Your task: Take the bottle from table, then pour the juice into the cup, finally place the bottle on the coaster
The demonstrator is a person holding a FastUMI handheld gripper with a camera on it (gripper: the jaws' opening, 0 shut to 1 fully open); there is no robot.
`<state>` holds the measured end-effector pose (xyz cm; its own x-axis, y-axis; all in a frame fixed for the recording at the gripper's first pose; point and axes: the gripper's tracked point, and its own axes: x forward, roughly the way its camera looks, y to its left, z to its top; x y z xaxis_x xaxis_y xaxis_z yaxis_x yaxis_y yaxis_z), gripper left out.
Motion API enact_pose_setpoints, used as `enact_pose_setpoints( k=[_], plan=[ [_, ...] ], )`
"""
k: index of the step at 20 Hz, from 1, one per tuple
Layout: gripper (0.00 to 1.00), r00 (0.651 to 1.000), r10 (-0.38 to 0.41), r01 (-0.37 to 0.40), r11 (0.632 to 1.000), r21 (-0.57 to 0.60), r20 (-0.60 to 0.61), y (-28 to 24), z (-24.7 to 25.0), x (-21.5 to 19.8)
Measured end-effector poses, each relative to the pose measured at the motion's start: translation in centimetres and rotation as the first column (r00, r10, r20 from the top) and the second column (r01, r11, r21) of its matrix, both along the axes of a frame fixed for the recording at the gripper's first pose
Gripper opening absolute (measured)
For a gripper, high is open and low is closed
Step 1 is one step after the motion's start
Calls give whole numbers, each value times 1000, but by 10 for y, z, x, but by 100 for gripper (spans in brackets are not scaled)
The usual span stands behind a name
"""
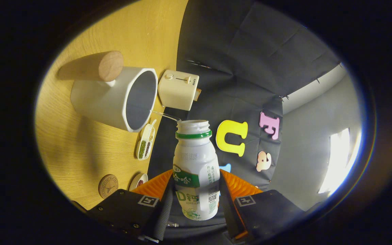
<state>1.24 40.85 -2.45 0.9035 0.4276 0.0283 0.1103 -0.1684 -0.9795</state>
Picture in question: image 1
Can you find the small white bowl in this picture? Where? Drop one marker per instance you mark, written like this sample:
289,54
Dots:
138,181

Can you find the wooden table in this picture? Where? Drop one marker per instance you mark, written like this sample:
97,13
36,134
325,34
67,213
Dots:
80,153

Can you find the bright ceiling light panel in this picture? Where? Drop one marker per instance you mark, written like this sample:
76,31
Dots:
339,163

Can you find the black backdrop cloth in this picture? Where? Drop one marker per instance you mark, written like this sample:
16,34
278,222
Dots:
237,51

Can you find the clear juice stream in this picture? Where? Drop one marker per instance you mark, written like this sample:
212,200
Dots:
164,114

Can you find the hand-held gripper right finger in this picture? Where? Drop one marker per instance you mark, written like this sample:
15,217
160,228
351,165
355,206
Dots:
230,217

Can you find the cream toaster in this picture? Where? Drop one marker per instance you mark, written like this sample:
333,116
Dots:
177,92

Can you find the white divided dish with beans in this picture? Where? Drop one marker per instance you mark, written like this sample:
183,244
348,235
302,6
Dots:
145,146

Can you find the round wooden coaster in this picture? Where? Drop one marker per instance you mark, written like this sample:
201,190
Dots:
108,186

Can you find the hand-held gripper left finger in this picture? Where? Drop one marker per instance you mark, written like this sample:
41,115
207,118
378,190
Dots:
163,211

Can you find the bread slice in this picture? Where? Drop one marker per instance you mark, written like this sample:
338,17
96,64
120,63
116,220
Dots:
198,94

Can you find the clear plastic water bottle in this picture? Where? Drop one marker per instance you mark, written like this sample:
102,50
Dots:
172,224

